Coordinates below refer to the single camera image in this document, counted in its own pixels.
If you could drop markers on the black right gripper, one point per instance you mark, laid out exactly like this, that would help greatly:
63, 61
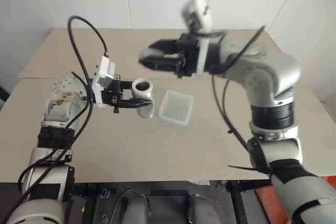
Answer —
189, 56

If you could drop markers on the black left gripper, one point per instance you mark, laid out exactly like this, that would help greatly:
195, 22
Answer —
113, 95

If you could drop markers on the grey jar lid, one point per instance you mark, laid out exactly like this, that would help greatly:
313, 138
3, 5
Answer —
151, 53

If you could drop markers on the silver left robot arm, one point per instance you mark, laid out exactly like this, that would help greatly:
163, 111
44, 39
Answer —
57, 111

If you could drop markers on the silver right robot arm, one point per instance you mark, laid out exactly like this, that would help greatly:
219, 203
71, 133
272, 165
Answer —
275, 74

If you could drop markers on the brown contents of jar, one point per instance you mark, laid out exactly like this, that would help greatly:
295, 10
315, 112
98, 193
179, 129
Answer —
143, 85

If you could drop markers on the white translucent plastic box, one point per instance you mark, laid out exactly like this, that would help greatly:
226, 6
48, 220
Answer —
176, 107

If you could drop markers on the black metal clamp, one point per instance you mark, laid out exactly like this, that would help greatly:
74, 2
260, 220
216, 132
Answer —
105, 192

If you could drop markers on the grey rounded robot leg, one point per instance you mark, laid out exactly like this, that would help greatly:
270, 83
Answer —
135, 209
199, 209

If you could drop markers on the dark furniture piece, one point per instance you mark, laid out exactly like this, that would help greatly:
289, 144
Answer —
3, 93

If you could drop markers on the black zip tie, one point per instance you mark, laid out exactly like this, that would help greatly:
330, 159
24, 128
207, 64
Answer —
249, 169

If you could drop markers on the red floor item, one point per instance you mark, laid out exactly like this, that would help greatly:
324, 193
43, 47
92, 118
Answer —
265, 203

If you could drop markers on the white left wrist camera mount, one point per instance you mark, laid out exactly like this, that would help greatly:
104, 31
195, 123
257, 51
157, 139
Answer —
103, 77

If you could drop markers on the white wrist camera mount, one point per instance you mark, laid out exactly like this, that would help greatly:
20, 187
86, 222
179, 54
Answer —
103, 77
199, 11

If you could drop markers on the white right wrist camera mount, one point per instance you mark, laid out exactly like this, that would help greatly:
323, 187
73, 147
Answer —
199, 11

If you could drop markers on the black metal table frame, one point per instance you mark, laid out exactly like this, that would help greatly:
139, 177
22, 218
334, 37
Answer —
237, 204

